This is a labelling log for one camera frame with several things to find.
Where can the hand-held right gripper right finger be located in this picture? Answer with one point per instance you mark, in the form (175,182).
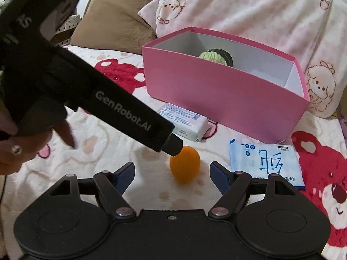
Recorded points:
(219,178)

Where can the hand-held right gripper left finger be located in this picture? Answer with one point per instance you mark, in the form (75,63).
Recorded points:
(127,172)

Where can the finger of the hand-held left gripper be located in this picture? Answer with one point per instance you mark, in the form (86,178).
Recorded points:
(174,145)

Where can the orange egg-shaped sponge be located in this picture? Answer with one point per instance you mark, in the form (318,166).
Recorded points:
(185,168)

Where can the pink cardboard box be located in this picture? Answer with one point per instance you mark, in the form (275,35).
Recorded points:
(217,94)

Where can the green yarn ball black band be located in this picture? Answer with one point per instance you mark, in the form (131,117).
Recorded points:
(214,56)

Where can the person's left hand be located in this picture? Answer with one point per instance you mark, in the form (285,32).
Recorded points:
(21,151)

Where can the white wet wipes packet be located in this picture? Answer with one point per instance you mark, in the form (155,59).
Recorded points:
(184,120)

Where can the red bear printed bed sheet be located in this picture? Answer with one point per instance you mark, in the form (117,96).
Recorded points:
(108,146)

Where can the black white patterned bag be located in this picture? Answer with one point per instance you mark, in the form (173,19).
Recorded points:
(67,28)

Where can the blue tissue packet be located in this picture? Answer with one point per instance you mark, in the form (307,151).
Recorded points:
(265,162)

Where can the brown pillow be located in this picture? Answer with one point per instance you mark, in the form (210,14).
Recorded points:
(113,24)

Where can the purple frilled cloth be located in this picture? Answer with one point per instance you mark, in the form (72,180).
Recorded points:
(343,124)

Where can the pink bear print pillow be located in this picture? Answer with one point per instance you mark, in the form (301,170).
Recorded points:
(257,8)

